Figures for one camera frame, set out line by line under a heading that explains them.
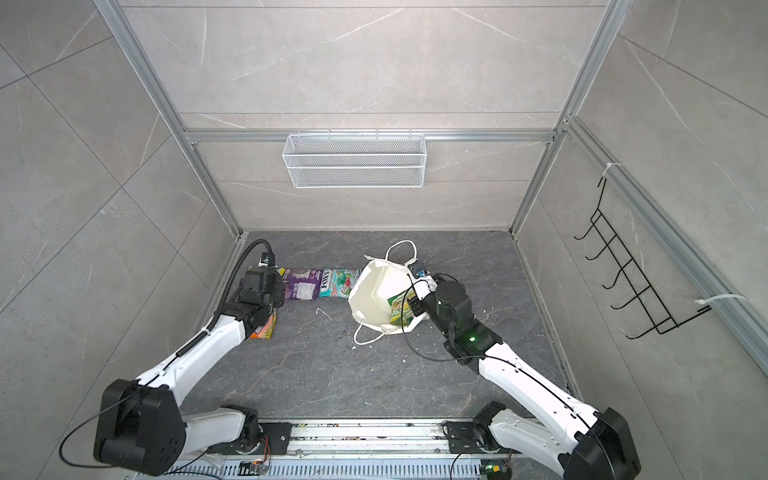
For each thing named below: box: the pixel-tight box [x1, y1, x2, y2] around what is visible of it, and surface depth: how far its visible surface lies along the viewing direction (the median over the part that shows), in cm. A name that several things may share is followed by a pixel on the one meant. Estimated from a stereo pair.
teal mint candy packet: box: [319, 268, 362, 299], surface depth 103 cm
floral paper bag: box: [348, 240, 429, 345], surface depth 81 cm
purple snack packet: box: [282, 268, 323, 300], surface depth 103 cm
